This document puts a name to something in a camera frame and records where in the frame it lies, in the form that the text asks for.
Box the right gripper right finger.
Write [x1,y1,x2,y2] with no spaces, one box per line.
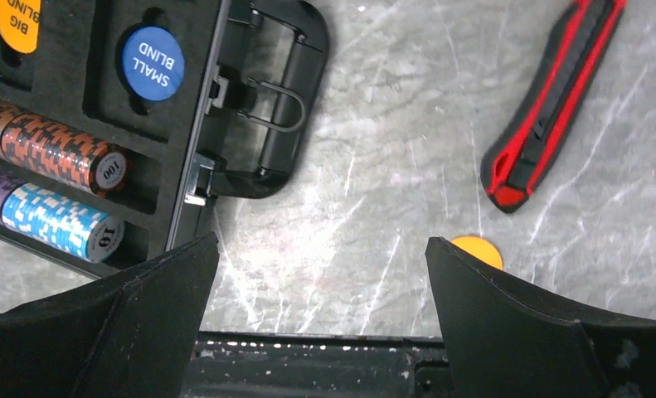
[425,237,656,397]

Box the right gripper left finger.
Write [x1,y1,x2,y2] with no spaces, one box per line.
[0,233,219,397]

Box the light blue poker chip stack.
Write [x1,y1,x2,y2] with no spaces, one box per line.
[1,183,125,263]

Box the black foam-lined poker case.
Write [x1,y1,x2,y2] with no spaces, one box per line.
[0,1,330,277]

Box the blue dealer button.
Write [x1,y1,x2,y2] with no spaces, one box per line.
[121,26,185,102]

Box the orange big blind button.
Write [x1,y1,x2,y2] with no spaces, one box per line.
[0,0,41,55]

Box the orange small blind button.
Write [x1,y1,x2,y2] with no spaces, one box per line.
[451,235,503,270]

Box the red black utility knife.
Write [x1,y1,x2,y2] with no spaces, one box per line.
[479,0,626,214]

